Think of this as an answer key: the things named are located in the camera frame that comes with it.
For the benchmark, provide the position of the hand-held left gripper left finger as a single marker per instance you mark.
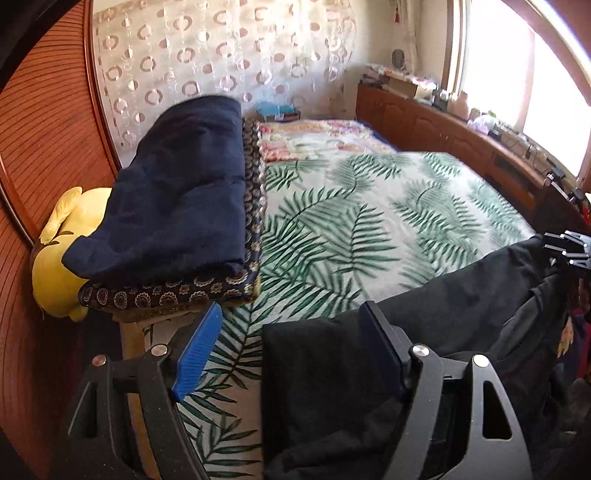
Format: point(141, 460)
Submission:
point(198, 346)

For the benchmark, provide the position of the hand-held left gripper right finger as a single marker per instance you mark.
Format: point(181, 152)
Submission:
point(378, 350)

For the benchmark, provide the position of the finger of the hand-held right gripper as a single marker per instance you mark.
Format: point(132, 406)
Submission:
point(570, 241)
point(572, 260)

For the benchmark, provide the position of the black printed t-shirt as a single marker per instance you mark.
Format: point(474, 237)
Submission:
point(323, 392)

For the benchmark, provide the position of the small black tripod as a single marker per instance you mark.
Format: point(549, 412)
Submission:
point(561, 182)

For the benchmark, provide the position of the palm leaf bedsheet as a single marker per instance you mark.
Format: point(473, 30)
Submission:
point(346, 221)

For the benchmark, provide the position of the dark patterned folded quilt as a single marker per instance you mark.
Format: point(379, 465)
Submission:
point(251, 207)

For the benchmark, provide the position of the navy blue folded cloth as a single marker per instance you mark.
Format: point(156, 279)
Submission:
point(184, 194)

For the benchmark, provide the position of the yellow plush toy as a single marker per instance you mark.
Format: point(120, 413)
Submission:
point(60, 277)

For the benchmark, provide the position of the long wooden cabinet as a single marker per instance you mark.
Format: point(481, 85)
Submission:
point(438, 134)

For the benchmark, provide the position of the pink plastic jug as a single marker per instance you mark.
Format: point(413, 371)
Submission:
point(462, 104)

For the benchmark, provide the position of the wooden framed window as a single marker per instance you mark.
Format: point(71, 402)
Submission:
point(531, 69)

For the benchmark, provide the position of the floral blanket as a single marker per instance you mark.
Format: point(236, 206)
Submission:
point(314, 138)

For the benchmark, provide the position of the cardboard box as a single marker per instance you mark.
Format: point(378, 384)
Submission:
point(406, 85)

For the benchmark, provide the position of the floral cloth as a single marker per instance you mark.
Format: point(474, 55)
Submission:
point(397, 71)

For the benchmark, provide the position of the blue bag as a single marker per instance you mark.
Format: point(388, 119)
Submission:
point(277, 110)

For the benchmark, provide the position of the dark oval ornament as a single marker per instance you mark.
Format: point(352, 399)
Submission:
point(399, 60)

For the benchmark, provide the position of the beige window curtain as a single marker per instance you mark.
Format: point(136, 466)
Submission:
point(408, 32)

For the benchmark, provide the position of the wooden slatted wardrobe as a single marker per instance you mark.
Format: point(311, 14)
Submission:
point(41, 115)

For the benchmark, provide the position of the circle patterned sheer curtain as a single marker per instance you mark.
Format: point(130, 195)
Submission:
point(231, 60)

